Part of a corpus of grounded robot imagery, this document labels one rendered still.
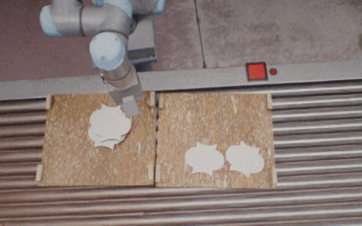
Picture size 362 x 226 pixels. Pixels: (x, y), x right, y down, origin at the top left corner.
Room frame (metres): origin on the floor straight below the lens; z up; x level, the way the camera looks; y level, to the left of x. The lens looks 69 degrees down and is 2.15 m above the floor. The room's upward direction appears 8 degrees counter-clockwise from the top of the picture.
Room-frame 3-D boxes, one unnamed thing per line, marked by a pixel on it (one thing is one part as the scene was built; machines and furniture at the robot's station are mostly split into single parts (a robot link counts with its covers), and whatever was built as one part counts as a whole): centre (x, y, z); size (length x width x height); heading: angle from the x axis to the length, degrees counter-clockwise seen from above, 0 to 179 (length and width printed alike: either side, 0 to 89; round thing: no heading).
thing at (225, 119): (0.35, -0.12, 0.93); 0.41 x 0.35 x 0.02; 81
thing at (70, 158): (0.42, 0.30, 0.93); 0.41 x 0.35 x 0.02; 83
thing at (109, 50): (0.45, 0.14, 1.42); 0.09 x 0.08 x 0.11; 169
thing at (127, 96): (0.42, 0.14, 1.26); 0.12 x 0.09 x 0.16; 7
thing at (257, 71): (0.59, -0.32, 0.92); 0.06 x 0.06 x 0.01; 85
